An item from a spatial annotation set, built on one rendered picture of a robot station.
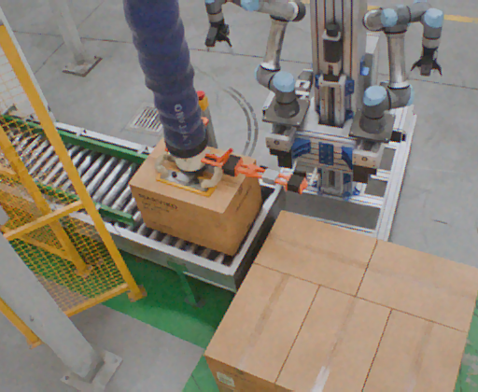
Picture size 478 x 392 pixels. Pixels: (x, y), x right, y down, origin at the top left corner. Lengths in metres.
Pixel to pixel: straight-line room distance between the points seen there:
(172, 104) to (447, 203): 2.27
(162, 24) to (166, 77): 0.27
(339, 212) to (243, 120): 1.40
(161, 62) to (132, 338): 1.90
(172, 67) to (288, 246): 1.26
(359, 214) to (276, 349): 1.25
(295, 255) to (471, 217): 1.49
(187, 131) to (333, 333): 1.25
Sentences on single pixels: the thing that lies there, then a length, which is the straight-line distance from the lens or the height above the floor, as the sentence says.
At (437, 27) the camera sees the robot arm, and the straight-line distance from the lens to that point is 2.34.
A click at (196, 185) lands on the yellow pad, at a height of 0.98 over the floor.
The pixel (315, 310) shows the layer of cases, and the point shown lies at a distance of 2.86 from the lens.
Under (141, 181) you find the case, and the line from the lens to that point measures 3.00.
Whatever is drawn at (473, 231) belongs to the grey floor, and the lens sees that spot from 3.93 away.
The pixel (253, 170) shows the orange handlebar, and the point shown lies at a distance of 2.71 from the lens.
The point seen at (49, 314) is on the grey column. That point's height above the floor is 0.78.
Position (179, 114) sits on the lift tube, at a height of 1.45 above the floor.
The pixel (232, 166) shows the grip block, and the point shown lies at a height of 1.10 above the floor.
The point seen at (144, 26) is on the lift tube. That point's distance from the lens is 2.26.
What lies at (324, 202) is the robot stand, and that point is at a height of 0.21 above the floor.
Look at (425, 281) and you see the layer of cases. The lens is 2.99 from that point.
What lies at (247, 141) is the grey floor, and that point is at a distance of 4.43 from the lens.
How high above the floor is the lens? 3.08
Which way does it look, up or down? 49 degrees down
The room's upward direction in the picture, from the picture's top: 11 degrees counter-clockwise
